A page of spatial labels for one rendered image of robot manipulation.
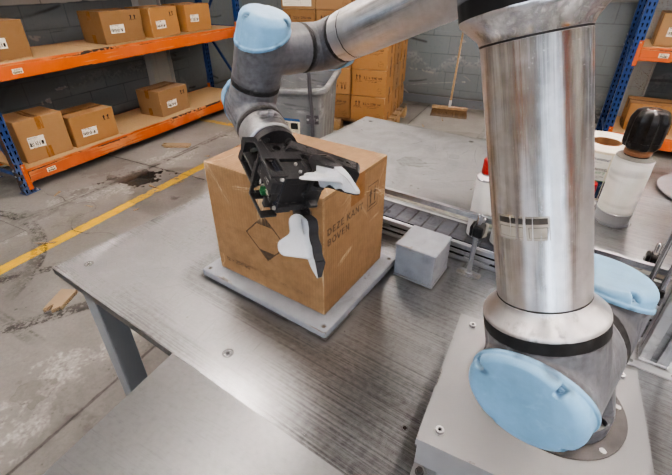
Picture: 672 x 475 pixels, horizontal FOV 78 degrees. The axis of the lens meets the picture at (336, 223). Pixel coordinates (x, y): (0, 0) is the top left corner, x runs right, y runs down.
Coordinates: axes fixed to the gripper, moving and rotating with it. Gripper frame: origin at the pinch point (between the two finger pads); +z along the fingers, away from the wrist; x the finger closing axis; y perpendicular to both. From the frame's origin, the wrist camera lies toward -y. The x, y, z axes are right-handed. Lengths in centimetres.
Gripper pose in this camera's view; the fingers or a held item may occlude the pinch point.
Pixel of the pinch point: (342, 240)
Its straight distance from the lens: 51.4
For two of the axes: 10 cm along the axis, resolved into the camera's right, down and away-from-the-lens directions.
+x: 3.1, -7.1, -6.3
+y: -8.5, 0.9, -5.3
